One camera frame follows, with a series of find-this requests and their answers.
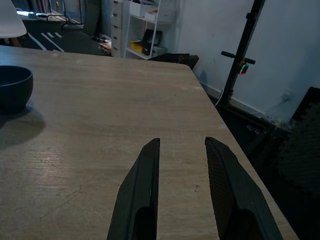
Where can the yellow box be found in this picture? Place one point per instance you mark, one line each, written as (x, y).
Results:
(137, 46)

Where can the multicoloured cube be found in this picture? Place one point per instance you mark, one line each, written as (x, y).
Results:
(244, 68)

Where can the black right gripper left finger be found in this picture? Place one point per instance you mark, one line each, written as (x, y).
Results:
(140, 190)

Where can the white metal shelf rack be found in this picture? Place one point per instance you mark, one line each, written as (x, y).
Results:
(156, 23)

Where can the grey drawer cabinet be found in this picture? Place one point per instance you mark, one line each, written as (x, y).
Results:
(117, 27)

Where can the white shell chair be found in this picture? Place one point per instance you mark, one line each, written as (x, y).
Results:
(10, 20)

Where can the black bowl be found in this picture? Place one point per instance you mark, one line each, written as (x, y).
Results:
(13, 92)

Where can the wooden pallet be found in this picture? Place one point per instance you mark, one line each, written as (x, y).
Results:
(105, 48)

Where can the white cardboard box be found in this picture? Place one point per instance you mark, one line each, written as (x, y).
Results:
(160, 15)

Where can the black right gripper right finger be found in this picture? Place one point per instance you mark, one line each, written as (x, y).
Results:
(232, 190)

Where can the black box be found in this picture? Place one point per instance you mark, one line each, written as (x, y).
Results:
(150, 41)

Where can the dark chair back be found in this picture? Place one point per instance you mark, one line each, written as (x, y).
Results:
(180, 59)

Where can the black clothes rack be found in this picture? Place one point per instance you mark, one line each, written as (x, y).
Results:
(67, 21)

